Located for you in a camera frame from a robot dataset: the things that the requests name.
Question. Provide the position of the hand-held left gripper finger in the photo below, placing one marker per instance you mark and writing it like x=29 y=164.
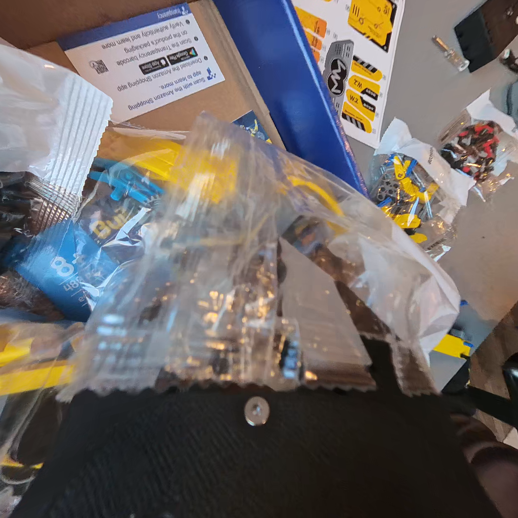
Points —
x=319 y=323

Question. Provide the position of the large clear bag yellow parts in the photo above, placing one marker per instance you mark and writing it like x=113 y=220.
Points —
x=226 y=243

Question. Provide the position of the yellow beam panel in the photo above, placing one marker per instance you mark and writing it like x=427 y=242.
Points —
x=451 y=346

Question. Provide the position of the bag of yellow blue parts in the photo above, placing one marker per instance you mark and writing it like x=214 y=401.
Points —
x=408 y=190

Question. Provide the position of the blue cardboard kit box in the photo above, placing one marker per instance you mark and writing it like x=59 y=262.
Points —
x=283 y=81

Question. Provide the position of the white clear plastic bag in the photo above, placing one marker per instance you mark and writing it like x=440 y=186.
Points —
x=52 y=121

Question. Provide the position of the grey desk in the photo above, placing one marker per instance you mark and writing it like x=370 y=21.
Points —
x=485 y=251

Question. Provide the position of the black office chair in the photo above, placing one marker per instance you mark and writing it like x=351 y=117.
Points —
x=485 y=400

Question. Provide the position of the dark blue leaflet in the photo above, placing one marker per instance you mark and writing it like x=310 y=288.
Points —
x=251 y=125

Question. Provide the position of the bag of red black parts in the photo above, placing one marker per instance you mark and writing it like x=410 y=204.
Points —
x=473 y=149

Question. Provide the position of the yellow grey sticker sheet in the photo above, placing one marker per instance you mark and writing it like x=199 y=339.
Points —
x=364 y=81

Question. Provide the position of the white printed label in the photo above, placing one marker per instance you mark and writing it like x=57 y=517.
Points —
x=153 y=60

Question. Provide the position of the small black box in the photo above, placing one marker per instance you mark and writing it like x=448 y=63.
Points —
x=481 y=36

